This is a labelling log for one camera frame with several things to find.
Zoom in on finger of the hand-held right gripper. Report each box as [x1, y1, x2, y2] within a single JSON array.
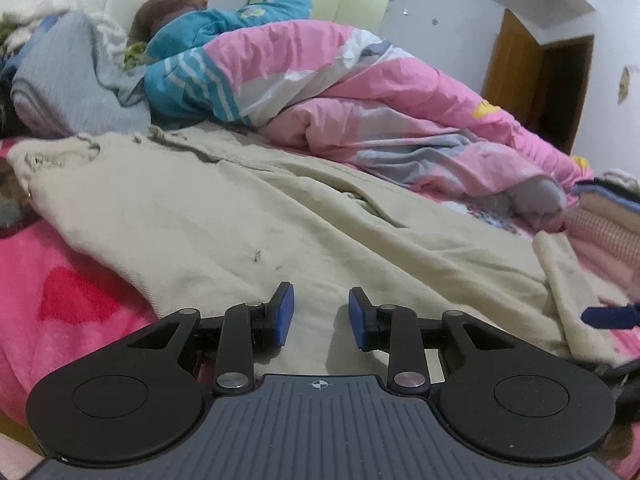
[[581, 302, 640, 330]]

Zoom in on beige pants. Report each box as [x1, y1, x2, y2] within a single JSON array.
[[6, 125, 632, 368]]

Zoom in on green patterned cloth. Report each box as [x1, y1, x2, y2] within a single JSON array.
[[122, 40, 149, 70]]

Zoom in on pink and blue patterned quilt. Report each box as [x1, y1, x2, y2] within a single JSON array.
[[144, 0, 596, 226]]

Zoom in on stack of folded clothes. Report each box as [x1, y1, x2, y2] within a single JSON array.
[[562, 169, 640, 286]]

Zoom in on white fluffy blanket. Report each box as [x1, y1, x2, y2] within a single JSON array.
[[0, 0, 130, 61]]

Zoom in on pink floral bed blanket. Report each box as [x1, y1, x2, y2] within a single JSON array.
[[0, 140, 640, 426]]

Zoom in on grey sweatshirt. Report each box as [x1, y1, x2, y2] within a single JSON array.
[[10, 10, 153, 138]]

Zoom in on black garment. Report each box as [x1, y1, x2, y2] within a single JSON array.
[[0, 57, 23, 138]]

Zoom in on wooden door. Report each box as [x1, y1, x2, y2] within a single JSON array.
[[481, 8, 596, 157]]

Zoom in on black smartphone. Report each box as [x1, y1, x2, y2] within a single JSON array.
[[0, 160, 38, 240]]

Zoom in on yellow wall hanging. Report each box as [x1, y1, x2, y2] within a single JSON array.
[[617, 64, 632, 106]]

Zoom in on blue cloth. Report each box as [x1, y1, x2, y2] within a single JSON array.
[[27, 14, 63, 36]]

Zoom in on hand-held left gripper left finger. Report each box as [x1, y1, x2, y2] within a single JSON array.
[[127, 281, 296, 396]]

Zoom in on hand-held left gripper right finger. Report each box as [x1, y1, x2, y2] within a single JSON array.
[[348, 286, 521, 396]]

